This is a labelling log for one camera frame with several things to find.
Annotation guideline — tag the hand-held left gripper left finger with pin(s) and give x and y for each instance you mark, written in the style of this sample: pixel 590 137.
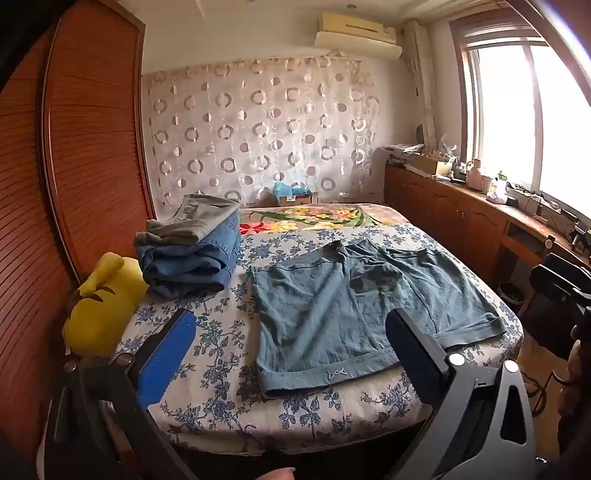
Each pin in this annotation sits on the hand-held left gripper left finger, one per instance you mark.
pixel 166 360

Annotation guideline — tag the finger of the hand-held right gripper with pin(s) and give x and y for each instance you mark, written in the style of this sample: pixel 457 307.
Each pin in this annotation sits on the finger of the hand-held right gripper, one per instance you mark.
pixel 565 263
pixel 554 281

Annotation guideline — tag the green capped bottle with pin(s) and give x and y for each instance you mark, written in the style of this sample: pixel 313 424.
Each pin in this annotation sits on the green capped bottle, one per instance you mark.
pixel 497 187

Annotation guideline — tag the wooden slatted wardrobe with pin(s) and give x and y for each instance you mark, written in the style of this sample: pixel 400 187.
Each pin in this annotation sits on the wooden slatted wardrobe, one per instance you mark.
pixel 92 138

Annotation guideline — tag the long wooden cabinet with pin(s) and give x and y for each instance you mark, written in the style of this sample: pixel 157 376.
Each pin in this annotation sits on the long wooden cabinet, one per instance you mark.
pixel 443 207

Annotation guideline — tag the stack of papers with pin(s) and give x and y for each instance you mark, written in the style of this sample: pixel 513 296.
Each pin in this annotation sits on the stack of papers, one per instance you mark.
pixel 401 154

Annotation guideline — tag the open cardboard box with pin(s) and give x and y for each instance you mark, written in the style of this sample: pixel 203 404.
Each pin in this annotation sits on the open cardboard box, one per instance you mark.
pixel 429 164

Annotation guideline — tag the circle patterned wall curtain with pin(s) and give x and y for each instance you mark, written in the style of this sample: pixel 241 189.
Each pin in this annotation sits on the circle patterned wall curtain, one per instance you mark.
pixel 258 138

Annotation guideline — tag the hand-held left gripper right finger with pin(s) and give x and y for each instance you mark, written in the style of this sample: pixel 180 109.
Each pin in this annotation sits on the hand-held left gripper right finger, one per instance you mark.
pixel 411 350

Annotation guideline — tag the bed with blue floral sheet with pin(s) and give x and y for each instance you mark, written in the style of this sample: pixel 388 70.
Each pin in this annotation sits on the bed with blue floral sheet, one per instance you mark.
pixel 221 332

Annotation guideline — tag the yellow plush toy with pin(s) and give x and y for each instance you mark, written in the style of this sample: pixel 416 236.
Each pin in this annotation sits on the yellow plush toy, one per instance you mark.
pixel 101 309

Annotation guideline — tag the colourful flower blanket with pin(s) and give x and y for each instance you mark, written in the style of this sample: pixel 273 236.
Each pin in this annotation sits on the colourful flower blanket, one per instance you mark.
pixel 300 219

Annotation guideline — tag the wooden framed window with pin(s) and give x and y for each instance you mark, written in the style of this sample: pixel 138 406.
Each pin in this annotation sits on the wooden framed window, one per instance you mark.
pixel 531 115

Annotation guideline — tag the folded olive grey pants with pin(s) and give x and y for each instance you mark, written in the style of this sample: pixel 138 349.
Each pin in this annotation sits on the folded olive grey pants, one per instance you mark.
pixel 198 217

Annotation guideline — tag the cream air conditioner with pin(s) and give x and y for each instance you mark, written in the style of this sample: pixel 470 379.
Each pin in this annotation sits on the cream air conditioner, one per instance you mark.
pixel 355 34

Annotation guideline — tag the folded blue jeans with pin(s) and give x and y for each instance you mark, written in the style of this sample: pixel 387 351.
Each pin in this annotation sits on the folded blue jeans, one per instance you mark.
pixel 184 270

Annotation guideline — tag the person's right hand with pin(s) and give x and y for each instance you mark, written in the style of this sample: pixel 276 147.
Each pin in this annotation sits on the person's right hand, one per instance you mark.
pixel 577 383

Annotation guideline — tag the beige patterned window curtain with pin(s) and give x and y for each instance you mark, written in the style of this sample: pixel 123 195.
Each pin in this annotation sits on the beige patterned window curtain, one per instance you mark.
pixel 422 83

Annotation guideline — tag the dark waste bin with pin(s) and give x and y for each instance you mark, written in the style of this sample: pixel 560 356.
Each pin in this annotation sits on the dark waste bin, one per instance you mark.
pixel 510 297

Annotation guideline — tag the teal short pants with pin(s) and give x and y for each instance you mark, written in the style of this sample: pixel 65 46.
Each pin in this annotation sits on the teal short pants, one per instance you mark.
pixel 314 314

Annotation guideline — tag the person's left hand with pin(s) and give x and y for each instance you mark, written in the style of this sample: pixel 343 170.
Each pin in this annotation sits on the person's left hand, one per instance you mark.
pixel 277 474

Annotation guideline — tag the cardboard box with blue bag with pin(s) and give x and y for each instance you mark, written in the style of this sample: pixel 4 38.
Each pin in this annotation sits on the cardboard box with blue bag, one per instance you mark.
pixel 288 194

